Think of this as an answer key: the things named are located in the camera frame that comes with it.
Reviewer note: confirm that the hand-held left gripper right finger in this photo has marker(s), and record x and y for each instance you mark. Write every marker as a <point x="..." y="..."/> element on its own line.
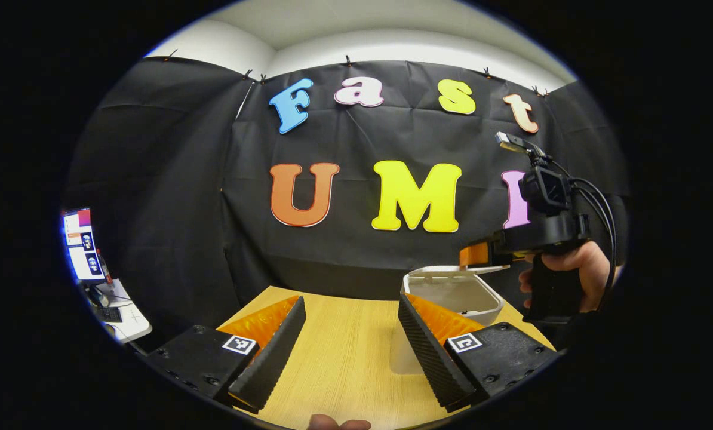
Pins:
<point x="428" y="358"/>

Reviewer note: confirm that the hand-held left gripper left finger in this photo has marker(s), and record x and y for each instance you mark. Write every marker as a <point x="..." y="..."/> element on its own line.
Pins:
<point x="273" y="358"/>

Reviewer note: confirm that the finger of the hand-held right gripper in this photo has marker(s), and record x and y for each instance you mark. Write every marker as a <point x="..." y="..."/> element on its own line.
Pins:
<point x="475" y="254"/>

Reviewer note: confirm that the white desktop garbage bin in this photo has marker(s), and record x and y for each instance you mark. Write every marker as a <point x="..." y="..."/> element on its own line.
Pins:
<point x="458" y="295"/>

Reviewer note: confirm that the white side desk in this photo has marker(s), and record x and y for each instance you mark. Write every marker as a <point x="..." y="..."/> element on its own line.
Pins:
<point x="126" y="316"/>

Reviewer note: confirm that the black keyboard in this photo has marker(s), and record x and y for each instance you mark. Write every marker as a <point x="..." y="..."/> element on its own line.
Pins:
<point x="110" y="313"/>

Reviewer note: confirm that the computer monitor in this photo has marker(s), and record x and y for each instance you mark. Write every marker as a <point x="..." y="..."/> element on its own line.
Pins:
<point x="82" y="245"/>

